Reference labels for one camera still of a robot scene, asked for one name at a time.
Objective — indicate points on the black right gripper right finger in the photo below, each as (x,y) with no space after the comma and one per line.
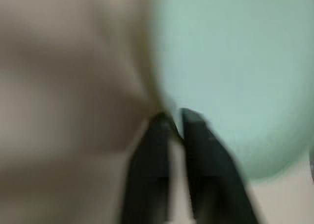
(211,175)

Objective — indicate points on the beige cloth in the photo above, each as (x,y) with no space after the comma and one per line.
(61,86)

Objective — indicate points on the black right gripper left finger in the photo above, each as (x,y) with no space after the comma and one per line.
(147,175)

